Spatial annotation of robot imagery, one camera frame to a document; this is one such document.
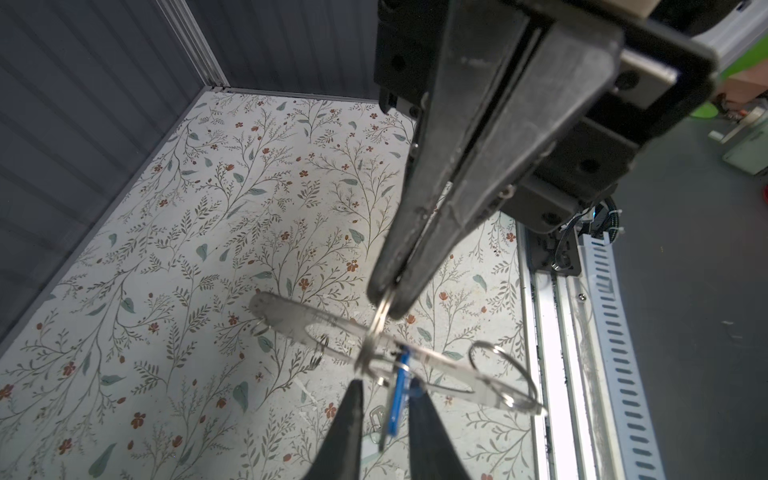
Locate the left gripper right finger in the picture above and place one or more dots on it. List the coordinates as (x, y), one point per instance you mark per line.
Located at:
(431, 452)

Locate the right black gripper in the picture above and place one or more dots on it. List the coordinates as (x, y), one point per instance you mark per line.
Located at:
(533, 108)

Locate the white perforated vent strip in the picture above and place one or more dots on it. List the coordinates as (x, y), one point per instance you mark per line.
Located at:
(629, 413)

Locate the blue key tag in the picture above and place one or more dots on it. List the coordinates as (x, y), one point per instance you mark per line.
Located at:
(398, 392)

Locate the mint green key tag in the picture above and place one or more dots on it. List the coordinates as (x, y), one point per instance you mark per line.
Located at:
(377, 419)

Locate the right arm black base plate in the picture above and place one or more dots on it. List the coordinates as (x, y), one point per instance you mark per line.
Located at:
(557, 252)

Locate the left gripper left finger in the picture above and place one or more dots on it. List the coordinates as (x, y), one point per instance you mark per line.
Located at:
(339, 456)

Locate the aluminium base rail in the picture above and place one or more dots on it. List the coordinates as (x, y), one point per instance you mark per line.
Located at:
(563, 440)

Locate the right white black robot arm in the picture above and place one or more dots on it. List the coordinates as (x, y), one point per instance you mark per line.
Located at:
(732, 30)

